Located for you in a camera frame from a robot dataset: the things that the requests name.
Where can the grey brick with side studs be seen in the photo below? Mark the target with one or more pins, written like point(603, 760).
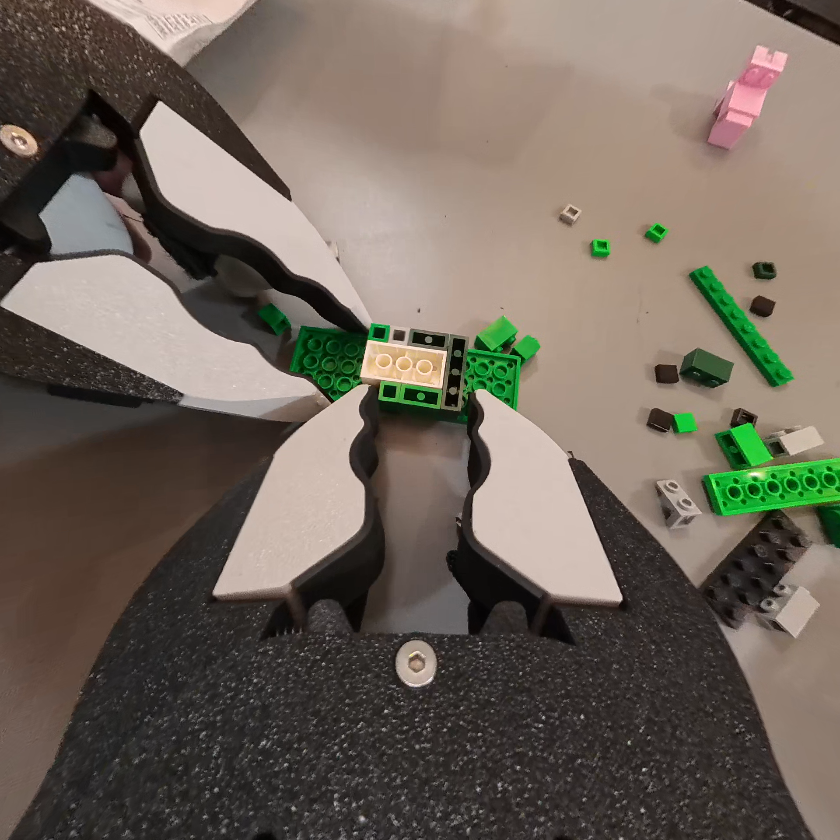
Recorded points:
point(678, 504)

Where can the large green brick plate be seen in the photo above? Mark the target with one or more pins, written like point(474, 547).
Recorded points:
point(325, 361)

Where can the grey desk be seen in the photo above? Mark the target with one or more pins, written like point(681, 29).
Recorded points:
point(459, 164)

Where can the white paper instruction bag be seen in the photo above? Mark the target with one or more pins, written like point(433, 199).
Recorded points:
point(177, 26)

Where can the small black tile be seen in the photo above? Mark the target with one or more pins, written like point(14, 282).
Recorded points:
point(743, 418)
point(659, 420)
point(666, 374)
point(762, 306)

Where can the grey narrow brick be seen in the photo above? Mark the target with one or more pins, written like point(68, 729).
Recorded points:
point(457, 374)

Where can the small grey square tile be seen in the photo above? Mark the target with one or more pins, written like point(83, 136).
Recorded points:
point(571, 214)

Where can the white brick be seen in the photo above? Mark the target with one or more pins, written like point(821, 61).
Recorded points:
point(403, 367)

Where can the small green square tile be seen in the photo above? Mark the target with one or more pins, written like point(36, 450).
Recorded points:
point(656, 232)
point(684, 422)
point(600, 248)

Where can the long narrow green plate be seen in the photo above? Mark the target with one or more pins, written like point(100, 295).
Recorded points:
point(741, 325)

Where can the green plate with round holes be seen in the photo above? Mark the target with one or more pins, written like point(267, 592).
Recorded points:
point(768, 489)

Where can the pink brick pig figure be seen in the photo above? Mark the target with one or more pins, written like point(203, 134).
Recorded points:
point(745, 98)

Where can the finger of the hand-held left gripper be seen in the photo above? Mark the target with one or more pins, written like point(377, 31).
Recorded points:
point(131, 321)
point(229, 184)

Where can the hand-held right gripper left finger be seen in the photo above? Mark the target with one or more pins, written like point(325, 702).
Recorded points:
point(308, 512)

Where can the black brick plate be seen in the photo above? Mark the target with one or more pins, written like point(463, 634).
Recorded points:
point(754, 568)

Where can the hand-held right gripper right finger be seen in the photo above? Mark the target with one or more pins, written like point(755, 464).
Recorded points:
point(538, 518)

